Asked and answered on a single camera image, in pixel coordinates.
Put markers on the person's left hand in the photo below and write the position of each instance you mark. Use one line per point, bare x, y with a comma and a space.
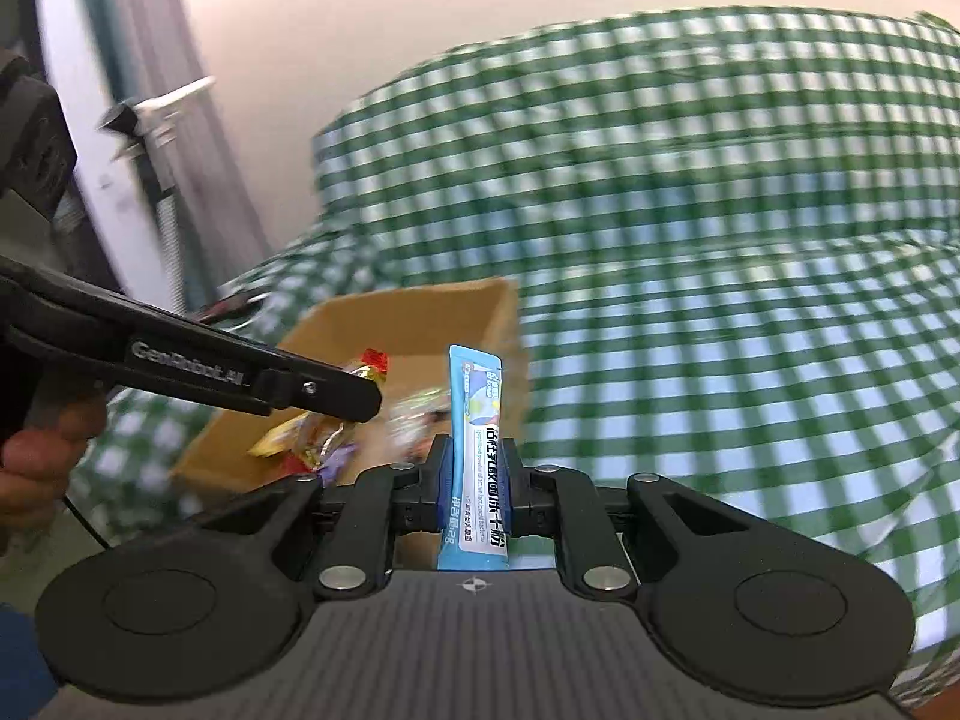
37, 480

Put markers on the cardboard box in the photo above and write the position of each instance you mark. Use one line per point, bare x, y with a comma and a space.
420, 315

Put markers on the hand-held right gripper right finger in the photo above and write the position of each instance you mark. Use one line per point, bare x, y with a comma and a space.
510, 487

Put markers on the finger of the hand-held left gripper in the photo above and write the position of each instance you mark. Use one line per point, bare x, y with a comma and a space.
187, 360

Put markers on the white framed glass door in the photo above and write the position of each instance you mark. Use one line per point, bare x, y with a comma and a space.
79, 90

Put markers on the light blue stick packet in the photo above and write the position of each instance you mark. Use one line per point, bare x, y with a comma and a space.
476, 405

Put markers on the person's blue clothing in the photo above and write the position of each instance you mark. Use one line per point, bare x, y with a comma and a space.
19, 652

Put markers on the clear bag of candies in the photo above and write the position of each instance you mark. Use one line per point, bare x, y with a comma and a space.
412, 416

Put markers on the green checkered cloth sofa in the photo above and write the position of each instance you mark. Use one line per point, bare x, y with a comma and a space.
675, 240

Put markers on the black smartphone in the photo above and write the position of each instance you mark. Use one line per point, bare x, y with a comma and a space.
236, 307

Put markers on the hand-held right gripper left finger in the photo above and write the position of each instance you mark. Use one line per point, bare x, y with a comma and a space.
444, 487

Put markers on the grey curtain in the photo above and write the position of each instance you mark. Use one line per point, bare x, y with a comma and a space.
150, 15

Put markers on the gold candy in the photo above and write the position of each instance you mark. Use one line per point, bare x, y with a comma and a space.
300, 439

